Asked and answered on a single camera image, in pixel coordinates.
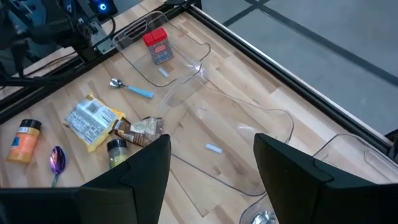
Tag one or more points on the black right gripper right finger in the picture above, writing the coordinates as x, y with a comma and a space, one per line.
289, 180

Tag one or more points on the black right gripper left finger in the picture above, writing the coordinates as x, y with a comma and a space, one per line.
140, 186

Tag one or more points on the dark sauce bottle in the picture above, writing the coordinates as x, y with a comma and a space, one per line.
117, 155

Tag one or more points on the brown snack packet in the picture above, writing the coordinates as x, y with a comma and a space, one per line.
130, 133

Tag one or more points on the yellow chicken ramen packet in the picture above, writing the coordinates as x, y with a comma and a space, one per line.
90, 121

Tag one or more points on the orange spice jar black lid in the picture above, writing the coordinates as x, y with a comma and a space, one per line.
23, 143

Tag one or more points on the red-lidded spice jar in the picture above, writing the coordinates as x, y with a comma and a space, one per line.
158, 46

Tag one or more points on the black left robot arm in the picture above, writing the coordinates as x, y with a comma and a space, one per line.
62, 28

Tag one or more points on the clear plastic bin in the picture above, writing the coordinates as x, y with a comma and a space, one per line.
183, 68
357, 155
217, 124

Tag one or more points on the iridescent purple spoon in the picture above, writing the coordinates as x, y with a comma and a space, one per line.
57, 161

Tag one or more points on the black aluminium table frame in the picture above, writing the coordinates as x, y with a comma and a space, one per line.
280, 74

